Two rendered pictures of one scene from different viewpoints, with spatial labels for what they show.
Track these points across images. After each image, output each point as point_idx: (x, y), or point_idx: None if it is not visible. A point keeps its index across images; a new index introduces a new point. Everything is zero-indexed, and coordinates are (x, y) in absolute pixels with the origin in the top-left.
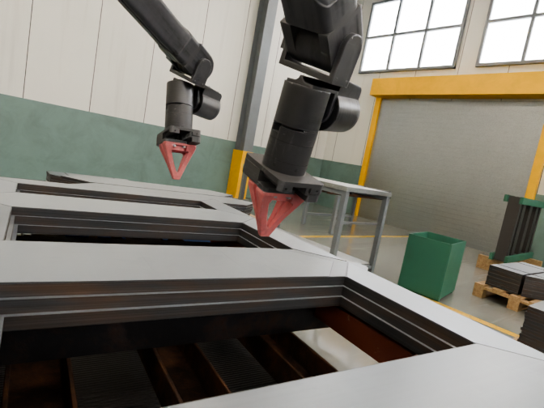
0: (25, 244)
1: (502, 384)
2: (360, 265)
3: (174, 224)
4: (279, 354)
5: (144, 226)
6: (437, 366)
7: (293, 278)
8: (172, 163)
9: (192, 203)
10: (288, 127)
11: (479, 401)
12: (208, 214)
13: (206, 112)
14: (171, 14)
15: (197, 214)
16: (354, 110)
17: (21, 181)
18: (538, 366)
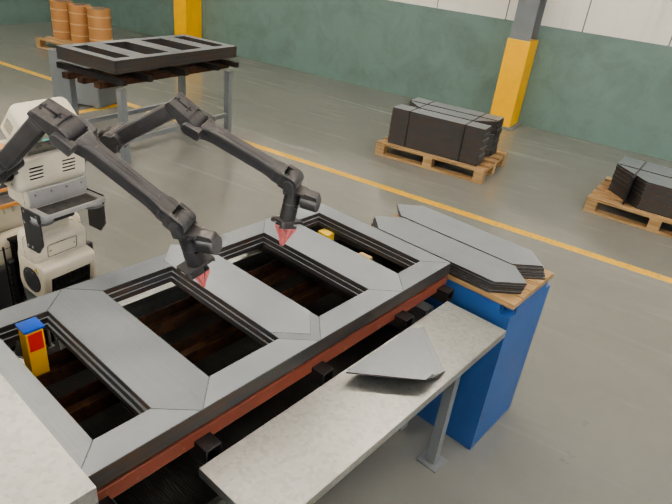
0: (212, 255)
1: (169, 374)
2: (422, 374)
3: (327, 271)
4: None
5: (310, 265)
6: (174, 358)
7: (251, 320)
8: (279, 236)
9: (413, 260)
10: None
11: (152, 364)
12: (368, 273)
13: (305, 208)
14: (261, 161)
15: (358, 270)
16: (206, 247)
17: (324, 211)
18: (195, 393)
